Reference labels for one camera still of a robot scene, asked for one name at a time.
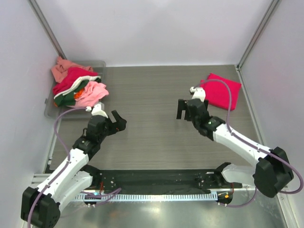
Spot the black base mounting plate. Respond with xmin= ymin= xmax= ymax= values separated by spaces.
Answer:
xmin=95 ymin=169 xmax=242 ymax=195

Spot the crimson t shirt in tray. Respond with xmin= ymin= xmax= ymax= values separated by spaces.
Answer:
xmin=52 ymin=67 xmax=98 ymax=95

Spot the salmon pink t shirt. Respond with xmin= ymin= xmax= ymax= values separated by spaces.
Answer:
xmin=51 ymin=57 xmax=93 ymax=83

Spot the light pink t shirt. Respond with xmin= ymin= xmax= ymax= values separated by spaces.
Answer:
xmin=68 ymin=81 xmax=109 ymax=108

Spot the magenta t shirt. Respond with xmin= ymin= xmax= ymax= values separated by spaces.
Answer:
xmin=200 ymin=73 xmax=241 ymax=111

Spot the aluminium frame post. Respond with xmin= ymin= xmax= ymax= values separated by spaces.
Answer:
xmin=236 ymin=0 xmax=281 ymax=71
xmin=28 ymin=0 xmax=66 ymax=59

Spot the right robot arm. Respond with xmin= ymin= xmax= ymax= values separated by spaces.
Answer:
xmin=176 ymin=98 xmax=294 ymax=198

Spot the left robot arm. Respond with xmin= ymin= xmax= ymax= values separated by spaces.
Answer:
xmin=20 ymin=108 xmax=127 ymax=228

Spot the green white t shirt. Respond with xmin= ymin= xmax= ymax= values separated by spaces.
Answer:
xmin=54 ymin=76 xmax=101 ymax=107

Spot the left aluminium frame post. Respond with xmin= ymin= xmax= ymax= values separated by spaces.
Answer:
xmin=28 ymin=0 xmax=66 ymax=59

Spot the right aluminium table rail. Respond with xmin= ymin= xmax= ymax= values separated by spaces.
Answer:
xmin=234 ymin=65 xmax=265 ymax=145

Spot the right aluminium frame post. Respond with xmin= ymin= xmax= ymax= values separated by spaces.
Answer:
xmin=236 ymin=0 xmax=281 ymax=71

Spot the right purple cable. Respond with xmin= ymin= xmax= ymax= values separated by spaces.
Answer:
xmin=196 ymin=79 xmax=304 ymax=208

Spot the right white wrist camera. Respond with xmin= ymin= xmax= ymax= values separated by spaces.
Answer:
xmin=190 ymin=86 xmax=206 ymax=102

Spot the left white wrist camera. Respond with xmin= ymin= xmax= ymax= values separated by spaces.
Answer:
xmin=85 ymin=102 xmax=108 ymax=118

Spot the purple cable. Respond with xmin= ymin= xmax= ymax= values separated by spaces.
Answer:
xmin=196 ymin=79 xmax=304 ymax=208
xmin=26 ymin=106 xmax=122 ymax=228

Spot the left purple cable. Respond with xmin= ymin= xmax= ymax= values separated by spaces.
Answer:
xmin=26 ymin=106 xmax=122 ymax=228

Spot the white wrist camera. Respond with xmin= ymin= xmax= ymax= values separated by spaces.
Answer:
xmin=190 ymin=86 xmax=206 ymax=102
xmin=85 ymin=102 xmax=108 ymax=118

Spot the orange garment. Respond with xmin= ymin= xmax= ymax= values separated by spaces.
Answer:
xmin=74 ymin=88 xmax=84 ymax=100

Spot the white slotted cable duct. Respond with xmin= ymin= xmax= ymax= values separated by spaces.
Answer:
xmin=72 ymin=191 xmax=218 ymax=203

